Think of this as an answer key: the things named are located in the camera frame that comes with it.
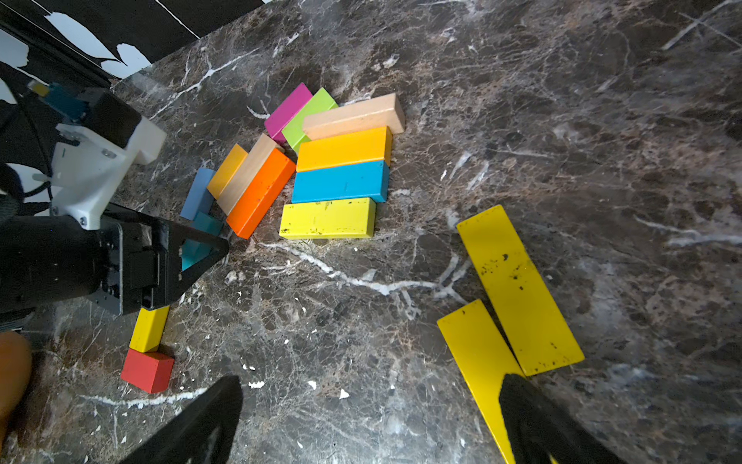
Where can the orange block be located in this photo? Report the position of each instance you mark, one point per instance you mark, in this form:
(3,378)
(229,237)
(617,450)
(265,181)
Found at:
(261,193)

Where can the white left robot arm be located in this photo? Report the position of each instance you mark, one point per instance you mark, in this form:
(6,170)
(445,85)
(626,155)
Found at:
(29,136)

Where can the amber yellow short block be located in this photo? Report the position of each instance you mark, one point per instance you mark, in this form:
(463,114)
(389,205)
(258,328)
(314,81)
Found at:
(227,171)

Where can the light blue block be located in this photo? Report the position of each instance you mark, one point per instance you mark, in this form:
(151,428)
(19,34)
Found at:
(199,199)

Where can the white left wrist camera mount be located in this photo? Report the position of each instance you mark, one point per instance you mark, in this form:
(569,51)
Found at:
(88,168)

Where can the cyan long block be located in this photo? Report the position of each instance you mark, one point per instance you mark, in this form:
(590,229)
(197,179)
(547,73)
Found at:
(367,180)

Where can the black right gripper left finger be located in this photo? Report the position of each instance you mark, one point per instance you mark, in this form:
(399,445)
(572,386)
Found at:
(202,433)

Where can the teal block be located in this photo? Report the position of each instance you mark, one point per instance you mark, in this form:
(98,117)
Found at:
(193,251)

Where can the natural wood short block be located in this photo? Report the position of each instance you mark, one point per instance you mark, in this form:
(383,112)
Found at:
(252,164)

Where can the red block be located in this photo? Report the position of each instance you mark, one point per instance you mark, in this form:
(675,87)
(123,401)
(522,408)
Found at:
(150,372)

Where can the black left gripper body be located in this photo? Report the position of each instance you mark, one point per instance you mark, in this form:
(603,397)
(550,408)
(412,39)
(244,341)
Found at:
(119,266)

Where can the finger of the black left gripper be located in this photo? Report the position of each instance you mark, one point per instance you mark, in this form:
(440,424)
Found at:
(168,239)

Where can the natural wood long block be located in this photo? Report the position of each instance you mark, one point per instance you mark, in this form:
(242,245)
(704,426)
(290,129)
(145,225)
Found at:
(385,111)

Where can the yellow flat plank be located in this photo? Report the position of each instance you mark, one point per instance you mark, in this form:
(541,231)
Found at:
(484,359)
(533,324)

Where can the orange plush toy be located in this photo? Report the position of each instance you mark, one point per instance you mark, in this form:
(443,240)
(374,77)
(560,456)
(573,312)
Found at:
(16,369)

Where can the amber yellow long block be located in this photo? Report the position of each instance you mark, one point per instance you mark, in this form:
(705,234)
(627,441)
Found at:
(356,148)

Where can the magenta block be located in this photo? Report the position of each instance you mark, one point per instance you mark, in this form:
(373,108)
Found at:
(285,113)

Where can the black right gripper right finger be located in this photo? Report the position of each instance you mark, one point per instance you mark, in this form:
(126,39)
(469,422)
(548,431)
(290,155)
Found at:
(539,431)

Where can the yellow-green long block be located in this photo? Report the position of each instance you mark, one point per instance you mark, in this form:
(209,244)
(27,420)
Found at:
(338,219)

